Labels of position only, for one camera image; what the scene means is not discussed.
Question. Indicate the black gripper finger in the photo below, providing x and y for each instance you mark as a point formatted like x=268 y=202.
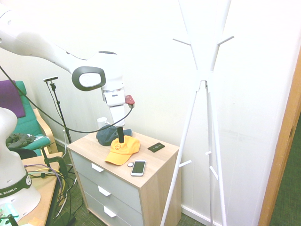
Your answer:
x=121 y=135

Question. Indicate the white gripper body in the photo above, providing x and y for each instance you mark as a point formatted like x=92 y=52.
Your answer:
x=116 y=110

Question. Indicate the yellow smiley baseball cap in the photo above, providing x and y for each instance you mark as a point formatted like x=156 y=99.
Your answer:
x=122 y=153

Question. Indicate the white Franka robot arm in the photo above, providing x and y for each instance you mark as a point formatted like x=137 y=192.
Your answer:
x=58 y=56

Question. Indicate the dark blue fabric hat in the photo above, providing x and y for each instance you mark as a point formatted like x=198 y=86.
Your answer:
x=104 y=139

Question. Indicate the white mug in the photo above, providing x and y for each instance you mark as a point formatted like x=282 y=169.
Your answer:
x=101 y=122

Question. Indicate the round silver disc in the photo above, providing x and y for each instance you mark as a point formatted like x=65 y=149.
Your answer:
x=130 y=164

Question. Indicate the white smartphone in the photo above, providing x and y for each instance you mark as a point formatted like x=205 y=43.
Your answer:
x=138 y=167

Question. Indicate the black card wallet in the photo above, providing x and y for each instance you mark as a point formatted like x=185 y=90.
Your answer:
x=156 y=147

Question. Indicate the wooden dresser with grey drawers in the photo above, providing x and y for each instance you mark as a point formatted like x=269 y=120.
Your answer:
x=160 y=186

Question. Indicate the dark metal c-clamp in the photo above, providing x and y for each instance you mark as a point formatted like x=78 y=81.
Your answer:
x=61 y=164

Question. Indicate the green cushioned wooden armchair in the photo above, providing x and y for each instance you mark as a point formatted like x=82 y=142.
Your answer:
x=28 y=122

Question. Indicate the white coat rack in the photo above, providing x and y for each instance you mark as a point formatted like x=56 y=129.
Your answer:
x=204 y=75

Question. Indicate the light wooden robot table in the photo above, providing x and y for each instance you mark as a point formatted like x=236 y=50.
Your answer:
x=44 y=195

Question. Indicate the dark crumpled clothing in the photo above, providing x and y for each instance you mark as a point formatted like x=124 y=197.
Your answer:
x=20 y=139

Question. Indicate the purple cloth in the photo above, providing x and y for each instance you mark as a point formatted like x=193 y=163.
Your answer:
x=10 y=99

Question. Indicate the white baseboard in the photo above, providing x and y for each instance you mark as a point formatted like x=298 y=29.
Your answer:
x=195 y=213

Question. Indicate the wooden leg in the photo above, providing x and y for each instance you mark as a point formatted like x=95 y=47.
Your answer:
x=279 y=164

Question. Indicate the red wrist camera box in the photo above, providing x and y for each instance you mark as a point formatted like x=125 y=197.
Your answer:
x=129 y=99

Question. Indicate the black camera tripod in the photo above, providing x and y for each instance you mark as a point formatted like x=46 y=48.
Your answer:
x=60 y=110

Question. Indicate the black exterior camera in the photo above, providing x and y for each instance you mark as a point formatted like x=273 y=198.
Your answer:
x=50 y=79

